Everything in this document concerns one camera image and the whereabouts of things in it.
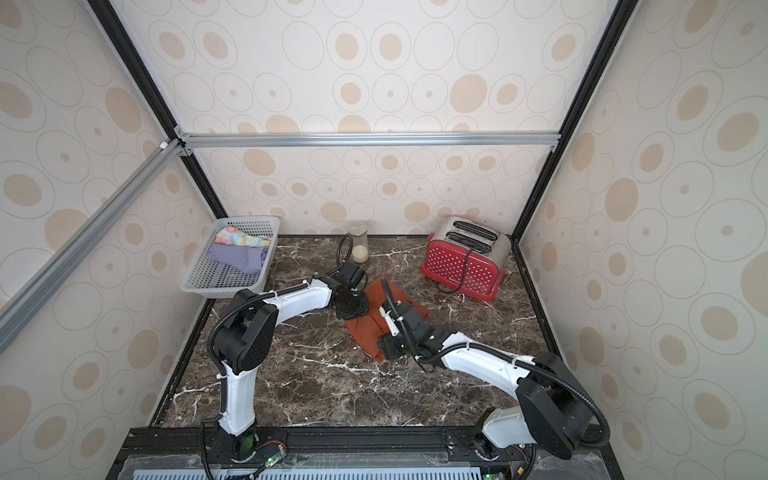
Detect rust orange skirt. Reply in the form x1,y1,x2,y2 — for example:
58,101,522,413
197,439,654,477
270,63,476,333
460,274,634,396
346,278,431,362

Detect lavender purple skirt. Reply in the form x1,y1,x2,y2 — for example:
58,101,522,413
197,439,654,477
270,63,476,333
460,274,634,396
207,243,269,275

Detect floral pastel skirt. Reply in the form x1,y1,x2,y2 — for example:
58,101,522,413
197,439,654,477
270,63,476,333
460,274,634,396
214,226,271,248

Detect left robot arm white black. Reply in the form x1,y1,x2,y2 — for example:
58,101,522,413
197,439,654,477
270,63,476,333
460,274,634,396
206,261,369,463

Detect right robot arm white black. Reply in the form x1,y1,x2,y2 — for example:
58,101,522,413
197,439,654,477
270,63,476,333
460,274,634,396
378,300,611,460

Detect glass jar with white powder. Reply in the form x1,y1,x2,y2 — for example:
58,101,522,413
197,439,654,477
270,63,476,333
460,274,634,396
348,222,369,264

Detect red polka dot toaster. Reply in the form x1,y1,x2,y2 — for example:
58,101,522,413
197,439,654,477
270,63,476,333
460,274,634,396
420,216,512,302

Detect white plastic perforated basket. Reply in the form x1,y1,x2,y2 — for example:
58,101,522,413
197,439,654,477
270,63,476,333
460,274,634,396
180,216,280,299

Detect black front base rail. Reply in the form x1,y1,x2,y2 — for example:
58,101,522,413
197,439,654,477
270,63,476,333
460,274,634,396
107,426,623,479

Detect horizontal aluminium frame bar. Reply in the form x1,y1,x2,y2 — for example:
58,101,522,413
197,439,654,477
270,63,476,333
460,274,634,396
181,131,560,148

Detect black left corner post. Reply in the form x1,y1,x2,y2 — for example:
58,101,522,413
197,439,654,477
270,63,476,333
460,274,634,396
86,0,229,219

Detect black corner post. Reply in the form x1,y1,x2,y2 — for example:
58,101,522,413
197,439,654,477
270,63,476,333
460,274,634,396
86,0,229,219
511,0,639,245

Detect diagonal aluminium frame bar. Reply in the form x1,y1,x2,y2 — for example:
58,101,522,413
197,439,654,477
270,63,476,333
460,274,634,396
1,139,182,350

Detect black right corner post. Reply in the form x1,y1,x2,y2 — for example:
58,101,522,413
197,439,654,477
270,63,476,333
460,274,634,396
511,0,639,245

